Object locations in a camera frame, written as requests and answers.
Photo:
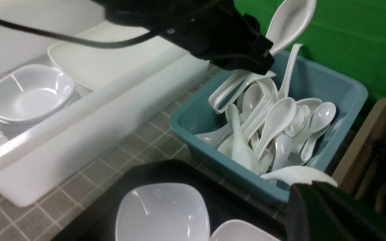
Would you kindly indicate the teal plastic bin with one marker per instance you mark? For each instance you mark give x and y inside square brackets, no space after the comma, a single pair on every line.
[309,79]

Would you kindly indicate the pile of white spoons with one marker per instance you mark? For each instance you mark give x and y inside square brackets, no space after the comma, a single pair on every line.
[245,137]

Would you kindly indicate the white soup spoon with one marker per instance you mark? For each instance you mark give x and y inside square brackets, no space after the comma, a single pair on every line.
[289,21]

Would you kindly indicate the brown plastic bin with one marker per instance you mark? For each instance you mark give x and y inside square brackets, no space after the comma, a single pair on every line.
[348,172]

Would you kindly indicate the upright white spoon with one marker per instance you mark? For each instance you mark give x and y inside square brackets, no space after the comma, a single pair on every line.
[284,89]

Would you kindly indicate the stack of white square plates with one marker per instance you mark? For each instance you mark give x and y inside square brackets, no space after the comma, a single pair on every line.
[95,68]

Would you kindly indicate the large white plastic tub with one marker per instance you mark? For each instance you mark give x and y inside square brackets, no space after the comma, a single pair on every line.
[39,159]

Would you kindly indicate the grey checked tablecloth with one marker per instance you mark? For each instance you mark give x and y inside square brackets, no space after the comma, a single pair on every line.
[154,141]

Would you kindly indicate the black serving tray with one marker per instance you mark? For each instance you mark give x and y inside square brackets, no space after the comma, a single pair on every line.
[97,222]

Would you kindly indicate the stack of white bowls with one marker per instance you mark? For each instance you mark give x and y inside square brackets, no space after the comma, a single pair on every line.
[31,94]

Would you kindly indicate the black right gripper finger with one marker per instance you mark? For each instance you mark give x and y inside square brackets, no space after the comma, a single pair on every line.
[322,212]

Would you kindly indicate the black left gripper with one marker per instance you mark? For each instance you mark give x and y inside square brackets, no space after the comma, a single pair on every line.
[211,30]

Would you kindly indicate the white square bowl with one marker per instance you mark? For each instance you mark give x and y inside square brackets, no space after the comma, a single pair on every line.
[163,212]

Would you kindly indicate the green backdrop cloth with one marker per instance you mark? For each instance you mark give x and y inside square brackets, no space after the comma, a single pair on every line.
[349,36]

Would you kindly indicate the white spoon over bin edge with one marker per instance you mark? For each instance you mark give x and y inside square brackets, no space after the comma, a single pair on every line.
[299,174]

